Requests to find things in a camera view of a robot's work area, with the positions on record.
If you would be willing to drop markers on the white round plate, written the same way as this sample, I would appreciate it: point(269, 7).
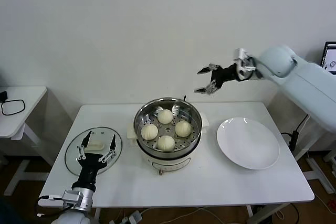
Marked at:
point(246, 142)

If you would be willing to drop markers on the perforated steel steamer basket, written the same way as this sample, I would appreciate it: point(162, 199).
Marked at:
point(166, 129)

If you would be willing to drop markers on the open grey laptop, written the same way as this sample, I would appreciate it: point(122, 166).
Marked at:
point(331, 56)

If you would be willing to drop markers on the white electric cooker pot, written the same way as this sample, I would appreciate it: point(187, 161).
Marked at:
point(168, 164)

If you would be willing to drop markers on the white floor power strip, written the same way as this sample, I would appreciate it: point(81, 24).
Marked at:
point(135, 217)

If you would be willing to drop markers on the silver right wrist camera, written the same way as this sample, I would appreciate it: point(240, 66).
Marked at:
point(244, 56)

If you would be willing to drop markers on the small red floor object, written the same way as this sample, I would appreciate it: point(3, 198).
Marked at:
point(331, 203)

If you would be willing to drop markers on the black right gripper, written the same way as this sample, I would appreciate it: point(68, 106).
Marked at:
point(225, 75)

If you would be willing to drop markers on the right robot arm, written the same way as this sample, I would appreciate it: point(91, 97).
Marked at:
point(302, 77)

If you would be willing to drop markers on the round glass pot lid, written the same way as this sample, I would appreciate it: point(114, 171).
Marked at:
point(72, 145)

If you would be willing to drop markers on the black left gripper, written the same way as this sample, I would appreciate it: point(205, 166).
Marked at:
point(90, 166)

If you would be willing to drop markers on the white steamed baozi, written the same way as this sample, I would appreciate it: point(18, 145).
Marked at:
point(165, 116)
point(149, 131)
point(183, 128)
point(166, 142)

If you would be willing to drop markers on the small black adapter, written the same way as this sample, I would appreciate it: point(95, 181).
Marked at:
point(3, 96)

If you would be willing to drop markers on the white side desk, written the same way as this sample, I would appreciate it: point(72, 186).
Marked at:
point(29, 98)
point(317, 172)

